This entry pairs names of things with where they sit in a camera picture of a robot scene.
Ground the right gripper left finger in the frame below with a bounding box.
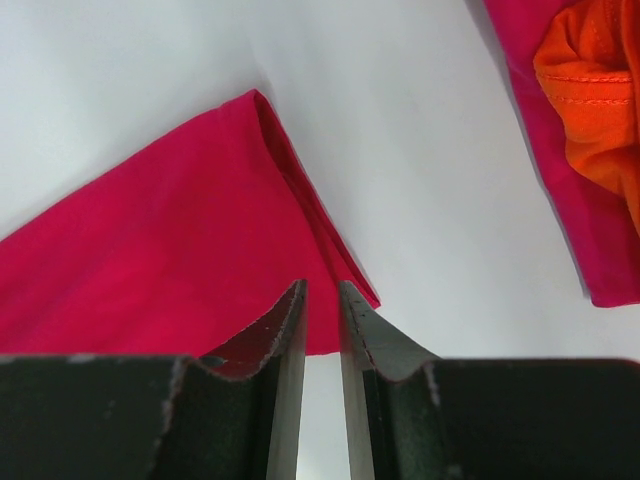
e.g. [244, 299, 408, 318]
[1, 280, 307, 479]

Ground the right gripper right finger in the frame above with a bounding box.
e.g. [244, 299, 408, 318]
[339, 282, 639, 479]

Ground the crimson red t shirt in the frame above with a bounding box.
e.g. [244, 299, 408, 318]
[1, 90, 379, 356]

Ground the folded magenta t shirt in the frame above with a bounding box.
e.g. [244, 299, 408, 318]
[484, 0, 639, 308]

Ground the folded orange t shirt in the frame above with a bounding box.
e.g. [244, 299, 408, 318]
[533, 1, 639, 222]

